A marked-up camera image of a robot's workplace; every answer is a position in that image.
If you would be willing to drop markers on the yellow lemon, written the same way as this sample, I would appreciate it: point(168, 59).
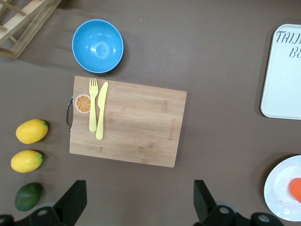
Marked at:
point(26, 161)
point(31, 131)

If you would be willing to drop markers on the blue bowl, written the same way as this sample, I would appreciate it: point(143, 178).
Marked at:
point(97, 46)

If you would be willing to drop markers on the yellow plastic knife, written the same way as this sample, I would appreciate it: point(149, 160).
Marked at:
point(101, 113)

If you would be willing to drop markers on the white tray with bear print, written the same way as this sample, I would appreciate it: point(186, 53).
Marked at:
point(282, 82)

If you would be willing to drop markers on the wooden peg rack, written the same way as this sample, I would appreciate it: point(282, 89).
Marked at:
point(35, 14)

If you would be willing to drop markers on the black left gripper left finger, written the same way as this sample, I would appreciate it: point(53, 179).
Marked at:
point(70, 204)

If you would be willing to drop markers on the green avocado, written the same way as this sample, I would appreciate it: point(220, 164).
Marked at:
point(28, 196)

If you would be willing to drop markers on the wooden cutting board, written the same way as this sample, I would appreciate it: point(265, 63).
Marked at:
point(141, 122)

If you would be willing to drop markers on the white round plate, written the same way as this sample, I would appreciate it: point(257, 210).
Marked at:
point(277, 188)

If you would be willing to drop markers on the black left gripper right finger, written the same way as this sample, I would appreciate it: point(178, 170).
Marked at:
point(204, 207)

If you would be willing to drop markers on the orange slice toy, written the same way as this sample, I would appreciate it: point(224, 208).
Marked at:
point(82, 103)

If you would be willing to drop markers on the yellow plastic fork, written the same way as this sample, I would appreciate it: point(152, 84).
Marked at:
point(92, 113)

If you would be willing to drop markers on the orange fruit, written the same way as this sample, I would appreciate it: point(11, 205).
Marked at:
point(296, 189)

